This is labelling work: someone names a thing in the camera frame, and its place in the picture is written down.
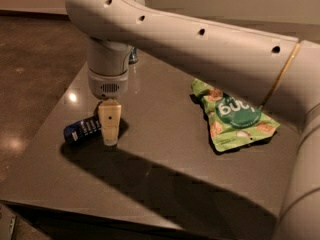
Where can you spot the green dang chips bag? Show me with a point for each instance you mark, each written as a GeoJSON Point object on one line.
{"type": "Point", "coordinates": [232, 122]}

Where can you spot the blue rxbar blueberry wrapper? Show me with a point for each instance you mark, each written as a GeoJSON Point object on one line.
{"type": "Point", "coordinates": [82, 130]}

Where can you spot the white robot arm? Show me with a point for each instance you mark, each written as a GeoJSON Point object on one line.
{"type": "Point", "coordinates": [277, 73]}

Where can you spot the redbull can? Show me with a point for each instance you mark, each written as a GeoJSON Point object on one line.
{"type": "Point", "coordinates": [133, 58]}

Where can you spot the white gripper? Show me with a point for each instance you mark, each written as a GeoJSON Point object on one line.
{"type": "Point", "coordinates": [107, 85]}

